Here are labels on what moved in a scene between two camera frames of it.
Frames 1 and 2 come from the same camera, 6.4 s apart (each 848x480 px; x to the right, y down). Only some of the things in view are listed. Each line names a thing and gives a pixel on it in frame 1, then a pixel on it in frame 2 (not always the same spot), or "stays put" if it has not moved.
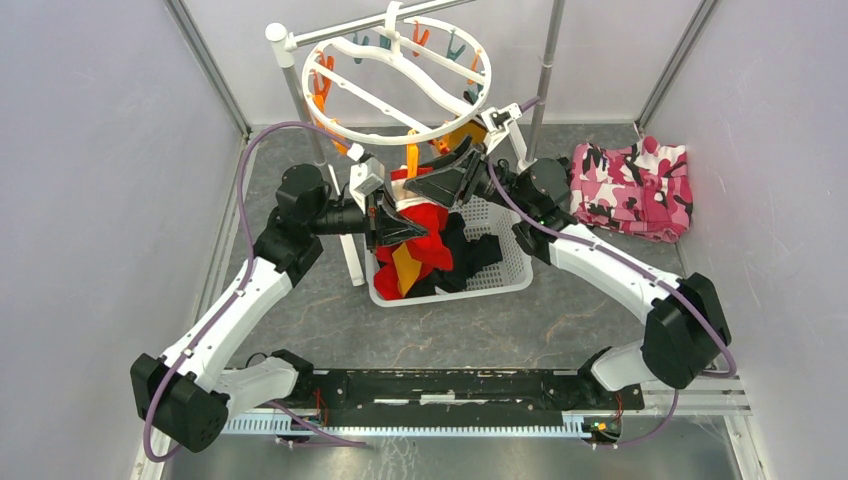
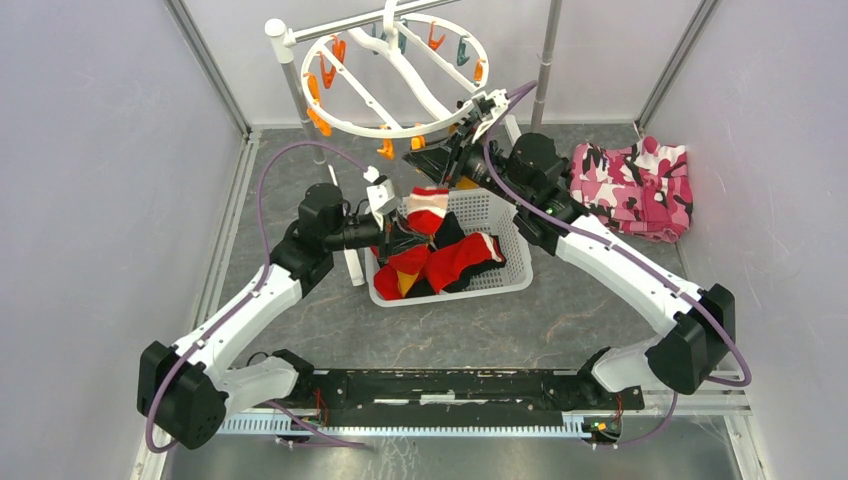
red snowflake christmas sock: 430,251 → 445,265
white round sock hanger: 395,85 stays put
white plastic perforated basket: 483,218 stays put
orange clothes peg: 412,157 → 387,150
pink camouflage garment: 643,190 stays put
